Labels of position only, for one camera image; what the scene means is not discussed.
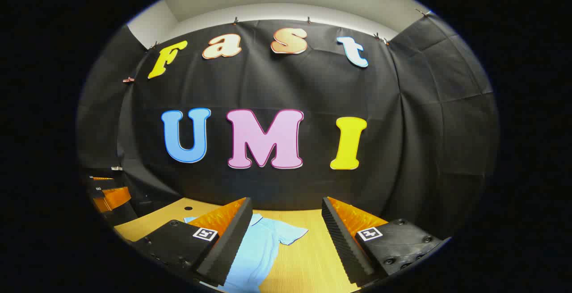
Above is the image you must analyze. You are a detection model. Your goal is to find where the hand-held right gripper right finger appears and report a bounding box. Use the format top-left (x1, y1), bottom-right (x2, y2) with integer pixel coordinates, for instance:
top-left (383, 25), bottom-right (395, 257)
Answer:
top-left (321, 196), bottom-right (450, 287)

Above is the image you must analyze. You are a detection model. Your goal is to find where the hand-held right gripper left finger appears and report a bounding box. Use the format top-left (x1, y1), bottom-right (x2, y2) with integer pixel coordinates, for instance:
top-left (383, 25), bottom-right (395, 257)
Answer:
top-left (130, 197), bottom-right (253, 287)

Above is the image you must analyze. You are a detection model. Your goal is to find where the light blue T-shirt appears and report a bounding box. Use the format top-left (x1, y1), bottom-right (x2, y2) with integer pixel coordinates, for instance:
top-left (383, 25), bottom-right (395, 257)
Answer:
top-left (184, 213), bottom-right (309, 293)

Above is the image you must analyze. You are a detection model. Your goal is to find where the black backdrop cloth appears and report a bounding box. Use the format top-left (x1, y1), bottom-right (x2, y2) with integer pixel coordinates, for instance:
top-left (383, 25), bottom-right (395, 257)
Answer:
top-left (76, 14), bottom-right (499, 240)

